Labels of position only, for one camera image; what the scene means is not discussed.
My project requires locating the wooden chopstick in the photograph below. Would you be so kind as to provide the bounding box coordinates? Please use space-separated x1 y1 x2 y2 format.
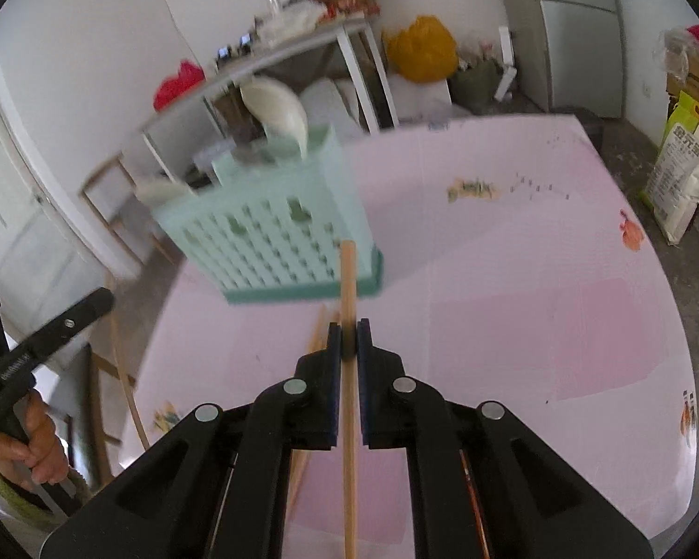
285 303 337 514
339 240 358 559

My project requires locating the mint green utensil caddy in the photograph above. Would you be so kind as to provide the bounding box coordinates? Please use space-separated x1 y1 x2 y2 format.
152 125 384 304

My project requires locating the left hand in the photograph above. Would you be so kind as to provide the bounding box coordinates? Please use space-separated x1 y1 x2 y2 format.
0 390 69 492

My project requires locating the wooden chopstick on table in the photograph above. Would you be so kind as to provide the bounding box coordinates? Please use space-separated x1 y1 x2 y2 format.
285 303 337 514

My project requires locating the wooden chair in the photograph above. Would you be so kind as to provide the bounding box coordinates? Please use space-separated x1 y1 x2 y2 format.
79 153 178 266

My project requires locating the white rice paddle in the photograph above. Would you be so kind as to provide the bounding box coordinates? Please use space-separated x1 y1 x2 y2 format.
135 177 193 210

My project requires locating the red plastic bag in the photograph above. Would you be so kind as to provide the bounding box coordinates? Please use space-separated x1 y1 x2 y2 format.
152 59 206 112

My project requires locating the white ladle spoon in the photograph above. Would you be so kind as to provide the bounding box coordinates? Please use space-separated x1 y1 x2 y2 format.
240 77 309 158

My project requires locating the white rice sack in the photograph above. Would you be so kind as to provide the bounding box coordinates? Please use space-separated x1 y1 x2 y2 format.
643 91 699 245

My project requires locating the yellow plastic bag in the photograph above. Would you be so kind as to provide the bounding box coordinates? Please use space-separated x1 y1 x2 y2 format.
381 15 458 85

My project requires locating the white side table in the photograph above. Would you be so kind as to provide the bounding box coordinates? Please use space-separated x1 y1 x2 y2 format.
140 18 399 180

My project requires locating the grey refrigerator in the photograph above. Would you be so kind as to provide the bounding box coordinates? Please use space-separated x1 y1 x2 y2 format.
504 0 624 119

